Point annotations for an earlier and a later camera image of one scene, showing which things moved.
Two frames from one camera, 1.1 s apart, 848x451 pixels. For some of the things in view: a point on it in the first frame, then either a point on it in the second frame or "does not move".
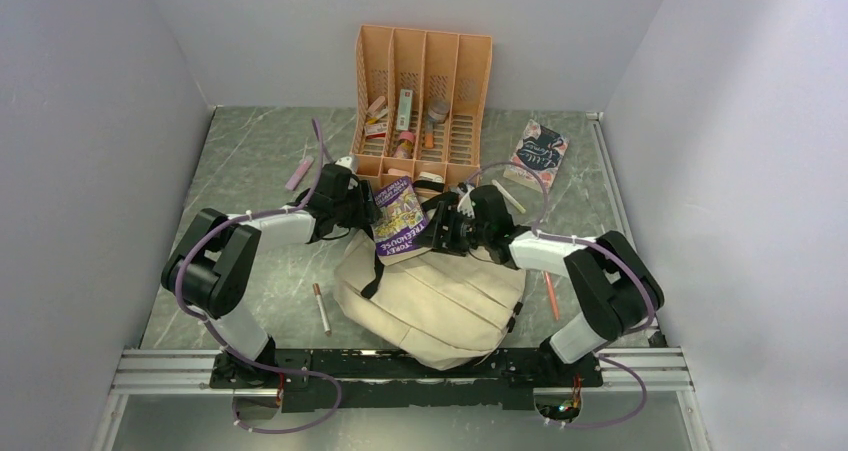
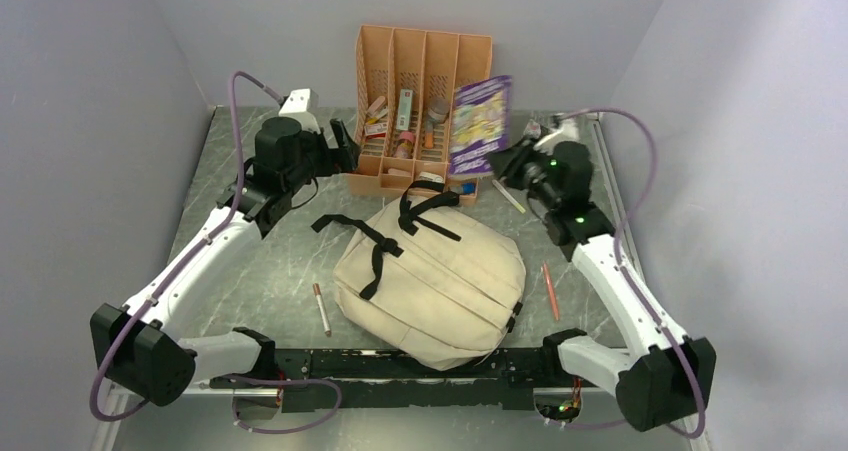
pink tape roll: x=404 y=149 does not move
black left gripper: x=372 y=213 -> x=334 y=160
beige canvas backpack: x=444 y=311 does not move
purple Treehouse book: x=400 y=226 -> x=480 y=125
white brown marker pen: x=322 y=309 does not move
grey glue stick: x=437 y=112 does not move
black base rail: x=348 y=380 does not move
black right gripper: x=430 y=237 -> x=509 y=164
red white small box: x=376 y=131 does not move
